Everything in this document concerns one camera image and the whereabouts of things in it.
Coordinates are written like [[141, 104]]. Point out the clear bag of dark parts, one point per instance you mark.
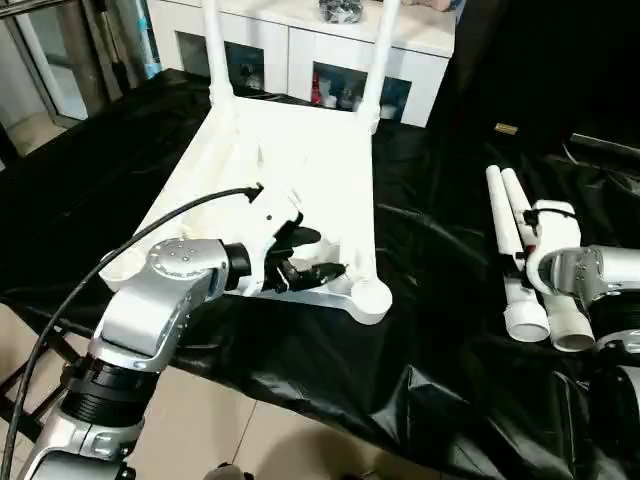
[[340, 10]]

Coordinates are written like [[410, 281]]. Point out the small yellow label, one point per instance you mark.
[[506, 129]]

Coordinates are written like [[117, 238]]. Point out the blue printed panel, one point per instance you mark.
[[149, 45]]

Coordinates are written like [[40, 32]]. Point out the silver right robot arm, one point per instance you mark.
[[590, 270]]

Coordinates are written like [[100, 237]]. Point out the black plastic mat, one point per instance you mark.
[[350, 360]]

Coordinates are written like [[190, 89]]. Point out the white plastic table top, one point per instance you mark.
[[300, 150]]

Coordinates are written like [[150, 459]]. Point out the white plastic table leg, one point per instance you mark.
[[502, 220], [572, 320], [380, 60], [217, 50]]

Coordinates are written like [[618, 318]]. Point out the white sideboard cabinet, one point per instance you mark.
[[300, 40]]

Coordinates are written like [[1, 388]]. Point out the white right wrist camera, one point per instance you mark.
[[557, 225]]

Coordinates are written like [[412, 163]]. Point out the black backdrop cloth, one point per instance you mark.
[[550, 60]]

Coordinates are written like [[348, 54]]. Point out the black folding stand frame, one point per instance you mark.
[[60, 345]]

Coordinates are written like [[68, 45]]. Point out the grey rounded robot part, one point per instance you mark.
[[227, 471]]

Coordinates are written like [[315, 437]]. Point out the red container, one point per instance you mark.
[[316, 90]]

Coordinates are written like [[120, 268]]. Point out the glass door metal frame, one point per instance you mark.
[[55, 75]]

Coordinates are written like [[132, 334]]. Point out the grey tripod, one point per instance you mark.
[[117, 45]]

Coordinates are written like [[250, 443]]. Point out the white jar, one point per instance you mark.
[[330, 101], [387, 112], [347, 99]]

